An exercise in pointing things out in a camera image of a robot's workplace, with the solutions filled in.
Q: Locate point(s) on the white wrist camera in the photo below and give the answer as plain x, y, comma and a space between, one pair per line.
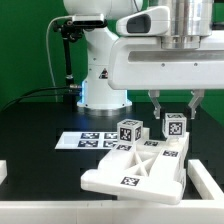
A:
154, 21

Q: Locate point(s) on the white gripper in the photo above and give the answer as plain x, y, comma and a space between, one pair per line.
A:
142, 64

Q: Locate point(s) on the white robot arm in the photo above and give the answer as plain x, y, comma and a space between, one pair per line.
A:
170, 45

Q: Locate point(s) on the background camera on stand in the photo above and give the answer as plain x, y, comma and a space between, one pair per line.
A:
89, 21

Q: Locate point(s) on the white chair back frame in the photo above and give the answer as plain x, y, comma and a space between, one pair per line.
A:
149, 170

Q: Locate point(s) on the white obstacle fence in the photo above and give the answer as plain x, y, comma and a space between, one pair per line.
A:
207, 209

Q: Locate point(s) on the white marker base plate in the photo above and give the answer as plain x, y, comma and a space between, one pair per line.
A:
86, 140

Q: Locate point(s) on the white small cube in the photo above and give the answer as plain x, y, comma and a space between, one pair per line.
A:
129, 130
174, 125

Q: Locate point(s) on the white block at left edge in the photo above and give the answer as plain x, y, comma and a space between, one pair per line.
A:
3, 170

